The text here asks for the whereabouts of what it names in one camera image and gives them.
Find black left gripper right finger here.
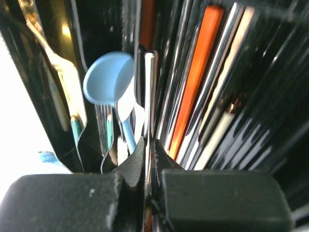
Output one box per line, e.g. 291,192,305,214
152,140,294,232

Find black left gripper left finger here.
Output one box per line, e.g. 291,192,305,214
0,139,145,232

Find light blue headphones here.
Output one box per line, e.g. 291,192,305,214
38,151,63,166

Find white plastic spoon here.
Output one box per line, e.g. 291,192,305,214
114,76,136,154

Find black cutlery tray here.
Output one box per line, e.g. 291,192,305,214
0,0,309,211

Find blue plastic spoon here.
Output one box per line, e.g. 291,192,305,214
83,51,137,155

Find thin metal chopstick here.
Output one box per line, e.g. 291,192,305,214
144,52,157,198

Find orange chopstick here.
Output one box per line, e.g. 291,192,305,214
169,5,225,159

